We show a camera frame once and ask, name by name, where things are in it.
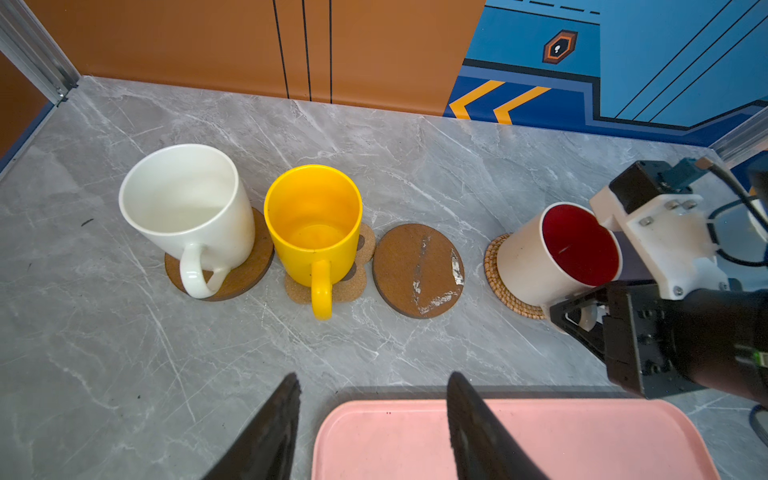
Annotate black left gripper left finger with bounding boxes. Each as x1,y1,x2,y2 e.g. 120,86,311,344
203,373,301,480

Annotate cream white mug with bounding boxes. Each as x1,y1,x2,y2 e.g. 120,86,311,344
118,144,256,299

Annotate cork paw print coaster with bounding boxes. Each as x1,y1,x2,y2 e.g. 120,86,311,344
284,224,376,305

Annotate light round wooden coaster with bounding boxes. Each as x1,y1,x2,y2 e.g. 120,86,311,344
164,206,275,302

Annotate woven rattan round coaster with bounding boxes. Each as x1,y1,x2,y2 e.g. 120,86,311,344
483,232,547,321

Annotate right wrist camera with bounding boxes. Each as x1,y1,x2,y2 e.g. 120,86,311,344
589,158,730,300

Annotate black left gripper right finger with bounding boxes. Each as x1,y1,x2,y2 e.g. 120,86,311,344
446,371,546,479

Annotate aluminium corner post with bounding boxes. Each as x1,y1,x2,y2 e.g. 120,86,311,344
1,0,80,106
710,107,768,168

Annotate yellow mug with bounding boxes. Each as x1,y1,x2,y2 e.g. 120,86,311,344
264,164,363,321

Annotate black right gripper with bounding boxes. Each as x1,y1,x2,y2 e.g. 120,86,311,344
549,282,767,405

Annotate pink rectangular tray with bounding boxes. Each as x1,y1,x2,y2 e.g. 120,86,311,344
312,398,719,479

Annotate white mug red inside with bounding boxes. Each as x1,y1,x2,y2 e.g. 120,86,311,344
496,202,623,320

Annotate aluminium corner post left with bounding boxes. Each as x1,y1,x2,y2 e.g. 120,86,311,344
1,0,80,106

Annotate dark brown round coaster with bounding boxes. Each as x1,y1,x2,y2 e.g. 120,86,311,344
372,223,465,319

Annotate aluminium corner post right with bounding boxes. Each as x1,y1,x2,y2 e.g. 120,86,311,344
710,107,768,168

